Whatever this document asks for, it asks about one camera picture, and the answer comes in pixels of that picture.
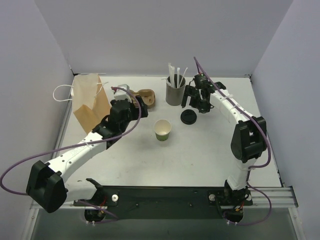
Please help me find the aluminium rail frame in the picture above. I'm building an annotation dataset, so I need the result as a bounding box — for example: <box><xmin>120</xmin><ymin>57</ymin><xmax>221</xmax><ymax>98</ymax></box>
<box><xmin>30</xmin><ymin>184</ymin><xmax>299</xmax><ymax>210</ymax></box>

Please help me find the brown paper bag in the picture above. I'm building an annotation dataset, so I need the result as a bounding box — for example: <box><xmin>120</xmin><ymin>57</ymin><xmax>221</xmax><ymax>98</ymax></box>
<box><xmin>52</xmin><ymin>73</ymin><xmax>112</xmax><ymax>135</ymax></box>

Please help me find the black plastic cup lid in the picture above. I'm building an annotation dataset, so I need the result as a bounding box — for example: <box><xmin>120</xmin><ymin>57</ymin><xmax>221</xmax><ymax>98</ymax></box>
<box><xmin>180</xmin><ymin>109</ymin><xmax>197</xmax><ymax>125</ymax></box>

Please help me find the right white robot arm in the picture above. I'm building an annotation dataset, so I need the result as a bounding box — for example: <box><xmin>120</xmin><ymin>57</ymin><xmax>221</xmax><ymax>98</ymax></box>
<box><xmin>181</xmin><ymin>73</ymin><xmax>268</xmax><ymax>191</ymax></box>

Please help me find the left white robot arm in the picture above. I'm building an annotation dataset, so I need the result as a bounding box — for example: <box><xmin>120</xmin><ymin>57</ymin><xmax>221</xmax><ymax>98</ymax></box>
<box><xmin>26</xmin><ymin>86</ymin><xmax>148</xmax><ymax>213</ymax></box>

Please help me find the brown pulp cup carrier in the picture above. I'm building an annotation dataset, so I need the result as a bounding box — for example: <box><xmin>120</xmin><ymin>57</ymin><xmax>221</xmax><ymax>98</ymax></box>
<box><xmin>132</xmin><ymin>89</ymin><xmax>156</xmax><ymax>109</ymax></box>

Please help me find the purple cable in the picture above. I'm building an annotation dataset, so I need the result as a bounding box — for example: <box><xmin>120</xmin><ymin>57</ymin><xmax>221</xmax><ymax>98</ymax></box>
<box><xmin>0</xmin><ymin>86</ymin><xmax>143</xmax><ymax>196</ymax></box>
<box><xmin>193</xmin><ymin>56</ymin><xmax>273</xmax><ymax>226</ymax></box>

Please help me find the green paper coffee cup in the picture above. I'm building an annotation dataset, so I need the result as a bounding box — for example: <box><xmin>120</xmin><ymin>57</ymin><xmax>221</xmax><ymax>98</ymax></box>
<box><xmin>154</xmin><ymin>119</ymin><xmax>172</xmax><ymax>141</ymax></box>

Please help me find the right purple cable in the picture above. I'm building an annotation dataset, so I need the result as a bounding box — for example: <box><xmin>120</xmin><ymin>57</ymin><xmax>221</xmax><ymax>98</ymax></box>
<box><xmin>193</xmin><ymin>56</ymin><xmax>273</xmax><ymax>226</ymax></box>

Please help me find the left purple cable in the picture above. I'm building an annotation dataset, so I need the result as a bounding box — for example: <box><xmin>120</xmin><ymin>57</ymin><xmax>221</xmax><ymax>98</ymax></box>
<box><xmin>0</xmin><ymin>86</ymin><xmax>143</xmax><ymax>196</ymax></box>

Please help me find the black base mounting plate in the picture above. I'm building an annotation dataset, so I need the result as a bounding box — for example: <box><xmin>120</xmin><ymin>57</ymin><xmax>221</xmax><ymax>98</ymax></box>
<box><xmin>74</xmin><ymin>186</ymin><xmax>253</xmax><ymax>221</ymax></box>

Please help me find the grey cylindrical straw holder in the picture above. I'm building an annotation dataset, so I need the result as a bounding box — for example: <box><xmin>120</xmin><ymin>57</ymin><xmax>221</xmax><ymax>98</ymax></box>
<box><xmin>165</xmin><ymin>78</ymin><xmax>186</xmax><ymax>106</ymax></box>

